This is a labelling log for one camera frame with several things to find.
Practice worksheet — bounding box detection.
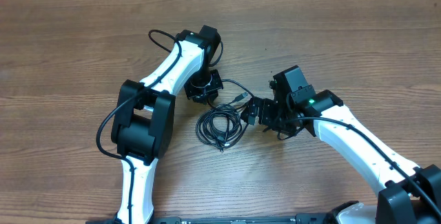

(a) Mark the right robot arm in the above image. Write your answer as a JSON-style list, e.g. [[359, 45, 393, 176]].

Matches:
[[240, 65, 440, 223]]

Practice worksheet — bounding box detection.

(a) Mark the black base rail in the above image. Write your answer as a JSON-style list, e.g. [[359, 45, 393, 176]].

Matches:
[[85, 213, 345, 224]]

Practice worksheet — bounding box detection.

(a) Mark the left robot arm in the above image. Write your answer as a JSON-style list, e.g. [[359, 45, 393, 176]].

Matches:
[[111, 26, 223, 223]]

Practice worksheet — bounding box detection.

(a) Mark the black cable silver USB plug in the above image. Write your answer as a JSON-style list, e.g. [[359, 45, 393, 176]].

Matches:
[[207, 79, 255, 112]]

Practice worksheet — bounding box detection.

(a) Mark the black cable long loop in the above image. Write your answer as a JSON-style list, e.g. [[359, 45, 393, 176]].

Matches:
[[195, 103, 249, 152]]

